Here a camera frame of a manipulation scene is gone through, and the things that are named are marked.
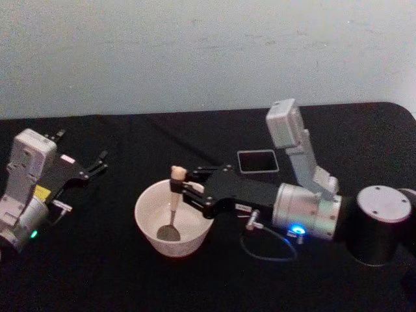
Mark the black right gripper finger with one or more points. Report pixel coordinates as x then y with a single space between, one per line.
195 195
208 170

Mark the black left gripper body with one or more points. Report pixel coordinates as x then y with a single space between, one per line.
60 175

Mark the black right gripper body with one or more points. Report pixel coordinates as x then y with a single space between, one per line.
243 193

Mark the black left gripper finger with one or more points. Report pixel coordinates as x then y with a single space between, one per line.
56 135
97 167

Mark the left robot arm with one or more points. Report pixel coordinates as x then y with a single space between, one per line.
24 169

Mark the white round bowl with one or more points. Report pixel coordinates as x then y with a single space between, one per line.
152 208

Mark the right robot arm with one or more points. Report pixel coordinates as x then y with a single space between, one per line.
380 211

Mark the small square black container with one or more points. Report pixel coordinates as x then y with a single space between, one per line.
257 161

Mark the black table cloth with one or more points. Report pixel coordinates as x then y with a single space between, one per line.
107 279

